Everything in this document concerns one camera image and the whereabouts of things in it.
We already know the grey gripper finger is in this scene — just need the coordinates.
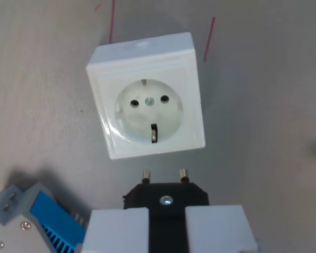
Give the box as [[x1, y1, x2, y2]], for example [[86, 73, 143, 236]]
[[184, 205, 259, 253], [81, 207, 150, 253]]

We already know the black two-pin power plug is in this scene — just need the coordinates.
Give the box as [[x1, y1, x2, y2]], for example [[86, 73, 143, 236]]
[[123, 168, 210, 253]]

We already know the blue finned grey-capped part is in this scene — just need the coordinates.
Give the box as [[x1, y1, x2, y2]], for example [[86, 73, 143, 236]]
[[0, 181, 92, 253]]

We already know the white wall socket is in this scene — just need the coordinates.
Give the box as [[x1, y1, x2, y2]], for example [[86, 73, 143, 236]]
[[86, 32, 206, 160]]

